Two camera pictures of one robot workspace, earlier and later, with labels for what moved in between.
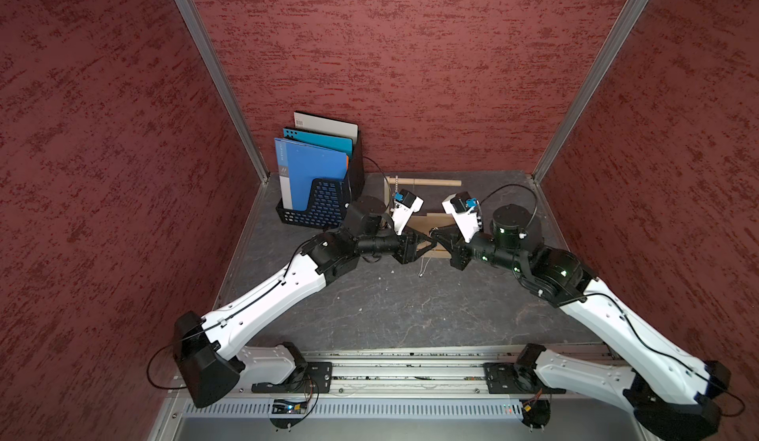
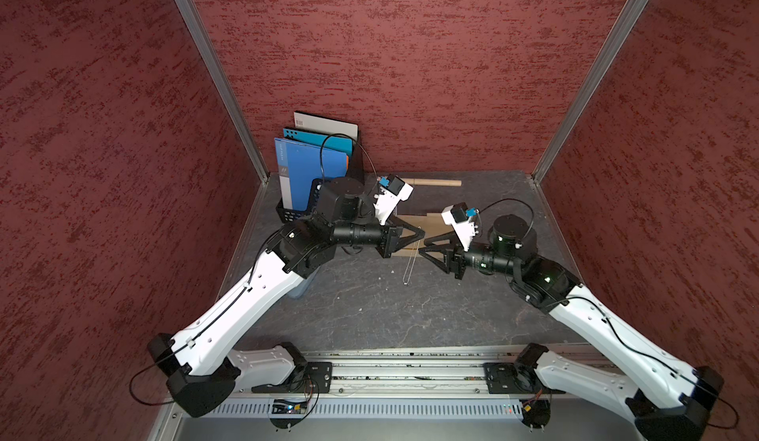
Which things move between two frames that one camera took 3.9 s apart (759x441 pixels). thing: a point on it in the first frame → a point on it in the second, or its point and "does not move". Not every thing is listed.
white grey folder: [326, 127] does not move
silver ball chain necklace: [421, 273] → [418, 243]
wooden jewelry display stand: [421, 224] does not move
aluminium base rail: [425, 394] does not move
